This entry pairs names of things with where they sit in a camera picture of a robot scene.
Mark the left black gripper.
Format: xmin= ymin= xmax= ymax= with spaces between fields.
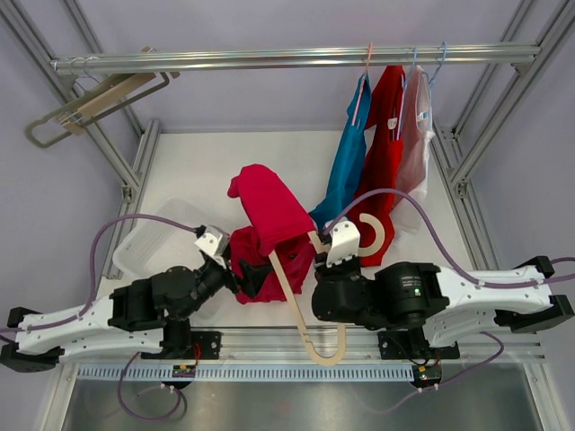
xmin=177 ymin=243 xmax=273 ymax=321

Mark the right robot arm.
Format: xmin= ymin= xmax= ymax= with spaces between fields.
xmin=312 ymin=256 xmax=574 ymax=356

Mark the light blue hanger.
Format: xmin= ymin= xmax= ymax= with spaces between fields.
xmin=396 ymin=46 xmax=418 ymax=140

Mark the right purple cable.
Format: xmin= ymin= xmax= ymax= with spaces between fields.
xmin=321 ymin=188 xmax=575 ymax=288

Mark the red t shirt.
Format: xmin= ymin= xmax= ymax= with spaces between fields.
xmin=349 ymin=66 xmax=405 ymax=268

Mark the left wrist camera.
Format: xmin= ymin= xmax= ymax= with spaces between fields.
xmin=194 ymin=225 xmax=229 ymax=268

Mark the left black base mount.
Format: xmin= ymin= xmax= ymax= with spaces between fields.
xmin=140 ymin=330 xmax=222 ymax=360

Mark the aluminium hanging rail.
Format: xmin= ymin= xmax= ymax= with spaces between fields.
xmin=50 ymin=42 xmax=541 ymax=76

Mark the beige plastic hanger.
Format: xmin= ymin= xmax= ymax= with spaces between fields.
xmin=267 ymin=213 xmax=388 ymax=367

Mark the blue t shirt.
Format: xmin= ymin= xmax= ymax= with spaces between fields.
xmin=310 ymin=77 xmax=372 ymax=229

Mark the right aluminium frame post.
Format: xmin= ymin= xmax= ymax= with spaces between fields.
xmin=431 ymin=1 xmax=574 ymax=269

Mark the white cable duct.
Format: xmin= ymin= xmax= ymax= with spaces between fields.
xmin=76 ymin=362 xmax=414 ymax=383

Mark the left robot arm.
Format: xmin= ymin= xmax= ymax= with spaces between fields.
xmin=1 ymin=258 xmax=272 ymax=374

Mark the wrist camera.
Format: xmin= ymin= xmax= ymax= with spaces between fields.
xmin=194 ymin=225 xmax=229 ymax=268
xmin=323 ymin=217 xmax=360 ymax=268

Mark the blue wire hanger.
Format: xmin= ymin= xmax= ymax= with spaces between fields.
xmin=428 ymin=40 xmax=448 ymax=89

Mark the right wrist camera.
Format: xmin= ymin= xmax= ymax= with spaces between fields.
xmin=323 ymin=217 xmax=360 ymax=268

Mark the aluminium frame post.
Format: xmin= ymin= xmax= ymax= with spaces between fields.
xmin=0 ymin=0 xmax=162 ymax=279
xmin=431 ymin=1 xmax=574 ymax=269

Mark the left aluminium frame post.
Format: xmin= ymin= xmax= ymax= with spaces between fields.
xmin=0 ymin=0 xmax=162 ymax=279

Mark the white t shirt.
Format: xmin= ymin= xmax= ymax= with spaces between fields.
xmin=395 ymin=66 xmax=435 ymax=207

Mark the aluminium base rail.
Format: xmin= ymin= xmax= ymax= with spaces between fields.
xmin=64 ymin=327 xmax=545 ymax=363

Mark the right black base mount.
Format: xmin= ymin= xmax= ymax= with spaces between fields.
xmin=377 ymin=330 xmax=461 ymax=363

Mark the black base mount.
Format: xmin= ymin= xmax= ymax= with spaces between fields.
xmin=140 ymin=330 xmax=222 ymax=360
xmin=377 ymin=330 xmax=461 ymax=363

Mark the magenta t shirt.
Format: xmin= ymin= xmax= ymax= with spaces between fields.
xmin=227 ymin=164 xmax=315 ymax=295

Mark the beige empty hanger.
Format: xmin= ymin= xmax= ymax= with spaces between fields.
xmin=55 ymin=72 xmax=181 ymax=141

